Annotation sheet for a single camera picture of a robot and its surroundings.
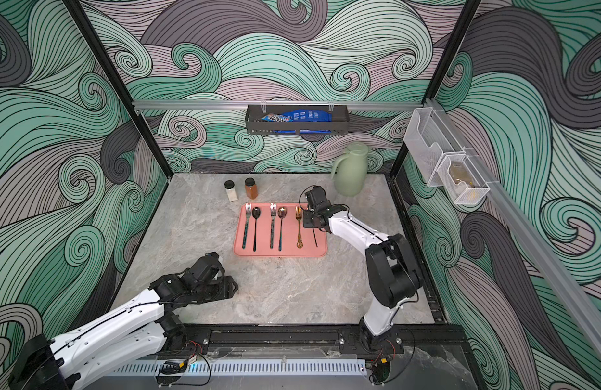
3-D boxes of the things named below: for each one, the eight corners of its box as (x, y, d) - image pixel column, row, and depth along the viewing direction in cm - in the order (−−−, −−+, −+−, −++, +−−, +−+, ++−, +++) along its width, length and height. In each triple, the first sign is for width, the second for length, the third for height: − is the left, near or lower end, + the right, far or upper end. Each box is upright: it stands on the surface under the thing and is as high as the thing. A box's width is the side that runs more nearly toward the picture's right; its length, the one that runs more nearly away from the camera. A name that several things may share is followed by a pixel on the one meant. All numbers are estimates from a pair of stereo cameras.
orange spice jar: (247, 198, 112) (244, 185, 105) (249, 191, 115) (246, 177, 108) (257, 199, 112) (254, 185, 105) (258, 191, 115) (255, 177, 108)
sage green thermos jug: (329, 193, 115) (336, 153, 96) (346, 178, 122) (356, 138, 103) (347, 205, 111) (357, 165, 92) (363, 189, 117) (377, 149, 98)
